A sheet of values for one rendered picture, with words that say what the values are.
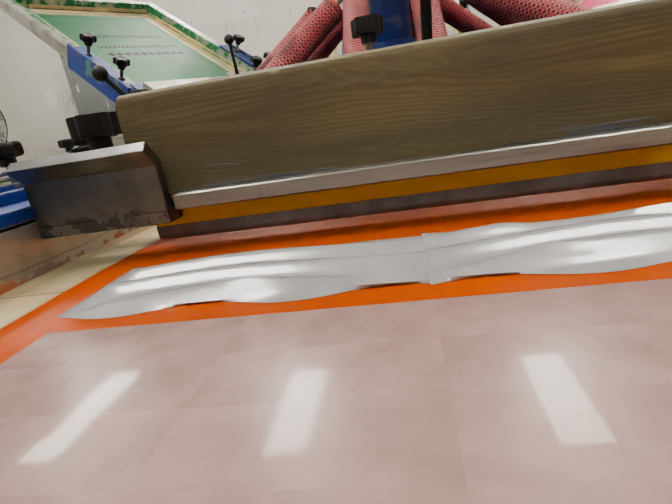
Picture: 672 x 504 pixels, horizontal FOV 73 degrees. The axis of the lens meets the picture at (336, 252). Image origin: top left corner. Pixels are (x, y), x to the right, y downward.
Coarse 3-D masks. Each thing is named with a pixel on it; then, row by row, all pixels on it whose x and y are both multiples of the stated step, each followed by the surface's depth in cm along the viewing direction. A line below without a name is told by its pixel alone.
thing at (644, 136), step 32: (640, 128) 25; (416, 160) 26; (448, 160) 26; (480, 160) 26; (512, 160) 26; (544, 160) 25; (192, 192) 29; (224, 192) 28; (256, 192) 28; (288, 192) 28
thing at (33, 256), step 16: (32, 224) 30; (0, 240) 28; (16, 240) 29; (32, 240) 30; (48, 240) 32; (64, 240) 33; (80, 240) 35; (96, 240) 36; (0, 256) 28; (16, 256) 29; (32, 256) 30; (48, 256) 31; (64, 256) 33; (0, 272) 28; (16, 272) 29; (32, 272) 30; (0, 288) 28
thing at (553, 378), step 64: (576, 192) 30; (640, 192) 27; (448, 320) 16; (512, 320) 15; (576, 320) 14; (640, 320) 14; (512, 384) 12; (576, 384) 11; (640, 384) 11; (512, 448) 10; (576, 448) 9; (640, 448) 9
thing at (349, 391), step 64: (128, 256) 32; (192, 256) 29; (64, 320) 22; (128, 320) 20; (192, 320) 19; (256, 320) 18; (320, 320) 17; (384, 320) 16; (0, 384) 16; (64, 384) 16; (128, 384) 15; (192, 384) 14; (256, 384) 14; (320, 384) 13; (384, 384) 13; (448, 384) 12; (0, 448) 13; (64, 448) 12; (128, 448) 12; (192, 448) 11; (256, 448) 11; (320, 448) 11; (384, 448) 10; (448, 448) 10
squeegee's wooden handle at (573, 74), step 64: (640, 0) 24; (320, 64) 27; (384, 64) 26; (448, 64) 26; (512, 64) 25; (576, 64) 25; (640, 64) 24; (128, 128) 29; (192, 128) 29; (256, 128) 28; (320, 128) 28; (384, 128) 27; (448, 128) 27; (512, 128) 26; (576, 128) 26
